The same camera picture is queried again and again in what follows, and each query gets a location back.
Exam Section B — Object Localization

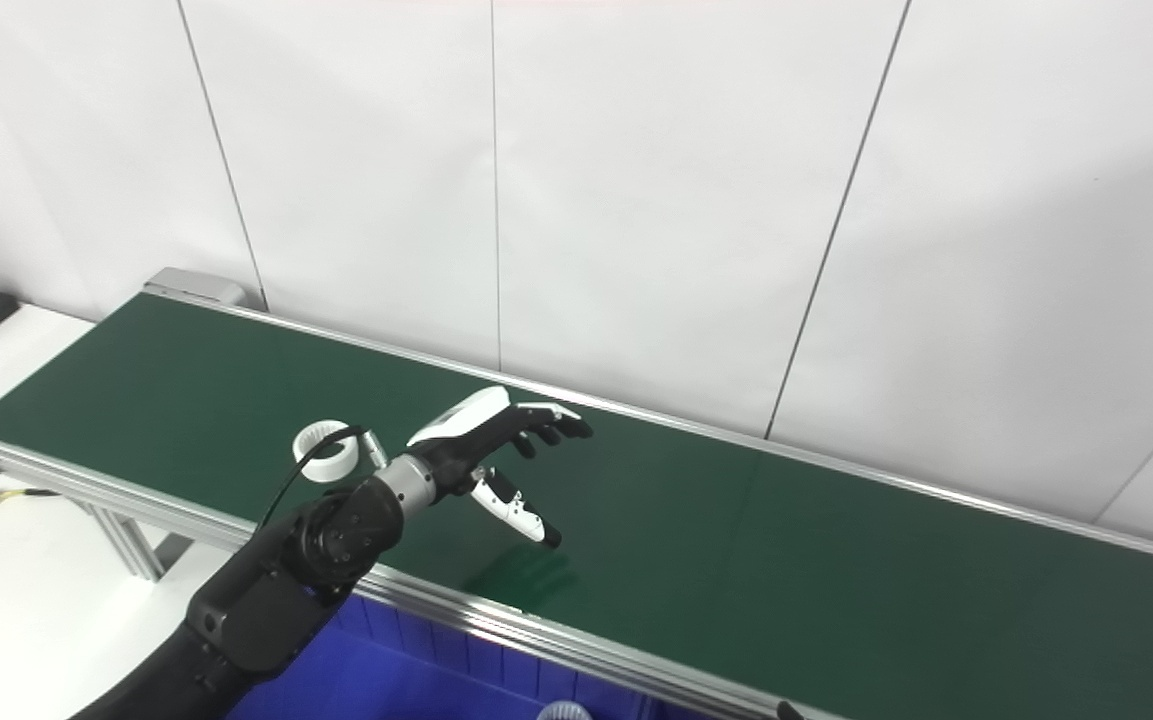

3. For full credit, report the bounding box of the aluminium conveyor leg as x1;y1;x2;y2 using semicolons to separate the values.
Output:
76;498;197;583

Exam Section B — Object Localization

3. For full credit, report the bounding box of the green conveyor belt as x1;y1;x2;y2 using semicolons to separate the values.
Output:
0;268;1153;720
0;293;1153;720

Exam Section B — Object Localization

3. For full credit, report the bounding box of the blue bin with white rings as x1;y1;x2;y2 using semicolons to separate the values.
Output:
226;588;787;720

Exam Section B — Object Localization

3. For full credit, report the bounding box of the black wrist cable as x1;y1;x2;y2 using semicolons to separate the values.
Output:
256;425;389;531

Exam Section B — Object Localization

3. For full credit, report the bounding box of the grey conveyor motor housing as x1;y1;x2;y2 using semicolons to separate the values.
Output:
143;268;247;309

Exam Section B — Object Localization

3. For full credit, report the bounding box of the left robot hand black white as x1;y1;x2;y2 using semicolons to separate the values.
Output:
406;388;594;549

